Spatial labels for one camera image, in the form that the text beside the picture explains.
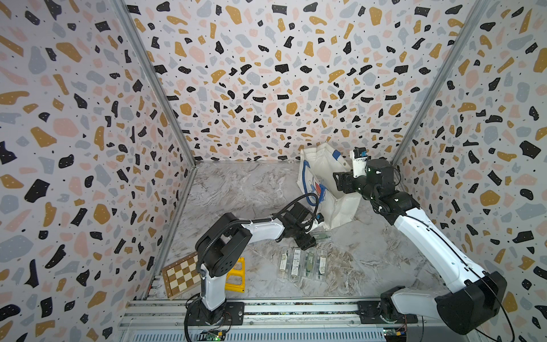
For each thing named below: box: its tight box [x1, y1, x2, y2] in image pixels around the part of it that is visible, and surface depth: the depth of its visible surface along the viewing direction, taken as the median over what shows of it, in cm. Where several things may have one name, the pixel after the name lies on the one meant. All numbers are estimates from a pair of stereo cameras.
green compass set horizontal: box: [312, 232, 333, 242], surface depth 94 cm
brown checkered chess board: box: [161, 251, 202, 300], surface depth 80 cm
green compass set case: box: [304, 247, 317, 279], surface depth 86 cm
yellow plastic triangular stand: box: [237, 257, 246, 294], surface depth 83 cm
